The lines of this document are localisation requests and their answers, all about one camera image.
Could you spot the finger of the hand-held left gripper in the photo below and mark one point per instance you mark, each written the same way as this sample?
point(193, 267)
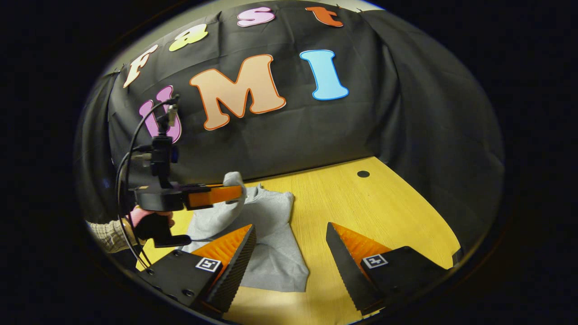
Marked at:
point(212, 196)

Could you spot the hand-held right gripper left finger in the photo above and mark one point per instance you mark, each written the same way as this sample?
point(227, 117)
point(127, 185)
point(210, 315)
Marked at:
point(235, 273)

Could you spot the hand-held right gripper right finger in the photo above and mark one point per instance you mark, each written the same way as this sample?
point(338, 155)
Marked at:
point(347, 271)

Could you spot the grey zip-neck sweatshirt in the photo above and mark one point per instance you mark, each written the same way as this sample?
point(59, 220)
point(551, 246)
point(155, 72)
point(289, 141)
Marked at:
point(275, 253)

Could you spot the black table grommet hole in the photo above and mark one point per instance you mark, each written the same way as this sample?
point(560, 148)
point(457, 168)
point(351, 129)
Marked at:
point(363, 174)

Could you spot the black backdrop cloth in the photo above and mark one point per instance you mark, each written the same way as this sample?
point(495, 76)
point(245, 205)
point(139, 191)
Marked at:
point(316, 135)

